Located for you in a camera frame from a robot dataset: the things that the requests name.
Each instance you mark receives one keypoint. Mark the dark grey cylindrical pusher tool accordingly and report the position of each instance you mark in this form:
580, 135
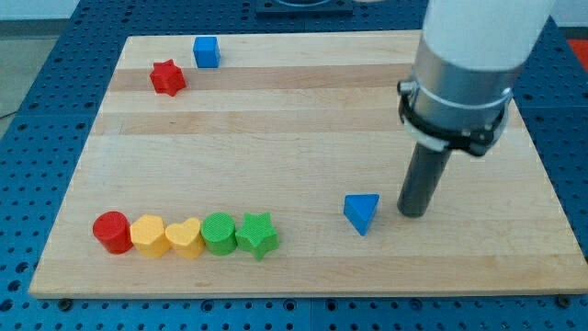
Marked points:
423, 174

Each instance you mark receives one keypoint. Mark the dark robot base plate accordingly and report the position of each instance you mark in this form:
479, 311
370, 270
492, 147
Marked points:
305, 8

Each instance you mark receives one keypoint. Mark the red star block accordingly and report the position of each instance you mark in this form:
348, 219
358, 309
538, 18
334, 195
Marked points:
167, 78

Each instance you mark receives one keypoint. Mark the blue cube block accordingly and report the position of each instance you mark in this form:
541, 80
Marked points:
207, 52

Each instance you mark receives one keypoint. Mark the yellow hexagon block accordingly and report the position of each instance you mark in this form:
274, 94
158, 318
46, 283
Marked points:
148, 236

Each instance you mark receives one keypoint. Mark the wooden board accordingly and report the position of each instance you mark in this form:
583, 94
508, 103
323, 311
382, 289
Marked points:
290, 124

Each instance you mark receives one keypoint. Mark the green cylinder block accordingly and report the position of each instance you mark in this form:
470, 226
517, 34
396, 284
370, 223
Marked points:
218, 232

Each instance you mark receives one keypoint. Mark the yellow heart block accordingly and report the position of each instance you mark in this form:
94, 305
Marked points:
185, 238

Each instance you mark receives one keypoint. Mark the green star block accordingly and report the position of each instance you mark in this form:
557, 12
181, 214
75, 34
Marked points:
257, 235

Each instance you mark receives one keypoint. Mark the red cylinder block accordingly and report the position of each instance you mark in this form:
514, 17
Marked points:
112, 230

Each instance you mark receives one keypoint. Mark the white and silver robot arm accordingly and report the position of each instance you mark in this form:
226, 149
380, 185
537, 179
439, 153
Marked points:
469, 56

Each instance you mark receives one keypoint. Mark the blue triangle block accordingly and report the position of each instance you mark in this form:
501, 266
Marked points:
360, 210

